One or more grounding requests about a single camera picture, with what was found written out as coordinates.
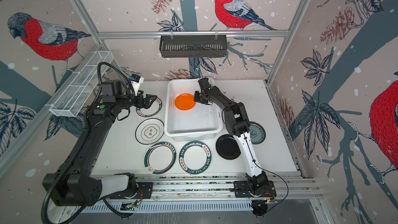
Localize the orange plate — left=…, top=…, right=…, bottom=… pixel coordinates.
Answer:
left=175, top=93, right=196, bottom=111

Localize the white plate green lettered rim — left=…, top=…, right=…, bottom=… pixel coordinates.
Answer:
left=178, top=141, right=212, bottom=175

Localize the blue floral green plate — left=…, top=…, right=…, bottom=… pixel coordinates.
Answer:
left=249, top=121, right=266, bottom=145

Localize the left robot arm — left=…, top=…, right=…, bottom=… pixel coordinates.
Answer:
left=42, top=80, right=157, bottom=207

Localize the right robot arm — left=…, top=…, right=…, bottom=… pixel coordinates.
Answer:
left=194, top=78, right=269, bottom=196

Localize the white plastic bin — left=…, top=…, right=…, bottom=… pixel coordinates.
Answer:
left=164, top=78, right=223, bottom=142

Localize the white plate dark lettered rim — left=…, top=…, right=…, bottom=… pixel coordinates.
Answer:
left=136, top=98, right=163, bottom=118

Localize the white plate black line pattern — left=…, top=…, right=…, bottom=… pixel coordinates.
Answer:
left=135, top=118, right=164, bottom=145

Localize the white plate green red rim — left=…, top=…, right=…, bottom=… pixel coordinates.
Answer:
left=144, top=142, right=177, bottom=175

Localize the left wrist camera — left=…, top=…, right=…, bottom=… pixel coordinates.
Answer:
left=130, top=73, right=144, bottom=96

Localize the black corrugated cable conduit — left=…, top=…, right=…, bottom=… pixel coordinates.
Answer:
left=40, top=62, right=137, bottom=224

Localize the black wall basket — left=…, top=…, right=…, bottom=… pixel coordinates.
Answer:
left=159, top=35, right=228, bottom=58

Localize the white wire mesh basket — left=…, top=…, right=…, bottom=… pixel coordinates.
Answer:
left=50, top=51, right=114, bottom=117

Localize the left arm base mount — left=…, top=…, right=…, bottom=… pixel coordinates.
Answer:
left=109, top=182, right=153, bottom=200

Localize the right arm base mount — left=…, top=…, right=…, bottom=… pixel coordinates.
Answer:
left=230, top=180, right=277, bottom=198

